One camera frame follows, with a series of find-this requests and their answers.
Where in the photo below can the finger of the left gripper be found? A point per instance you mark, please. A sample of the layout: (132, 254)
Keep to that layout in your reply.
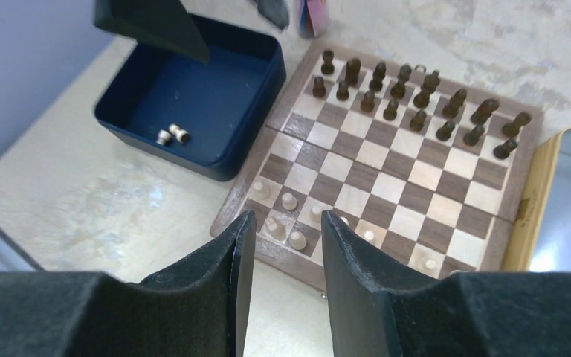
(162, 24)

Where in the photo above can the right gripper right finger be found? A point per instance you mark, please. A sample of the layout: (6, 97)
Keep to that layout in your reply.
(381, 307)

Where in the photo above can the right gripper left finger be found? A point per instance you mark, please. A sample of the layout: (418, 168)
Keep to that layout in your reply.
(198, 306)

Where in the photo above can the white chess piece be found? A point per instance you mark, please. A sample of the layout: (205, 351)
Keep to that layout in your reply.
(369, 236)
(315, 213)
(426, 265)
(260, 190)

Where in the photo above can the wooden chess board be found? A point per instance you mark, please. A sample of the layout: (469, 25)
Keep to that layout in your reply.
(428, 182)

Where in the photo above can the dark chess piece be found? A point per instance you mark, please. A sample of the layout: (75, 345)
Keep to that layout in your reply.
(484, 111)
(512, 129)
(352, 71)
(428, 87)

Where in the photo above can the dark blue tin lid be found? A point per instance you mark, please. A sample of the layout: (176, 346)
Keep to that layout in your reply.
(223, 103)

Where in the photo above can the pink capped bottle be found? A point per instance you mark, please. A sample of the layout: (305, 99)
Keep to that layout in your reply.
(312, 17)

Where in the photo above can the gold metal tin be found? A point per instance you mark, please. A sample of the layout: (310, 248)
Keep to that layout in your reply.
(541, 234)

